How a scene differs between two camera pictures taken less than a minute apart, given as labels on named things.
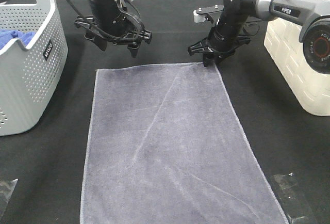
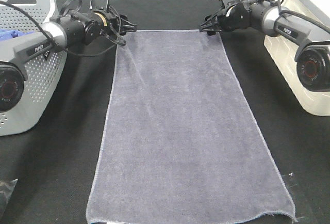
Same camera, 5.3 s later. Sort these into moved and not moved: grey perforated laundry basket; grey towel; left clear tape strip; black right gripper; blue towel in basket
Moved: grey towel; black right gripper
Not moved: grey perforated laundry basket; left clear tape strip; blue towel in basket
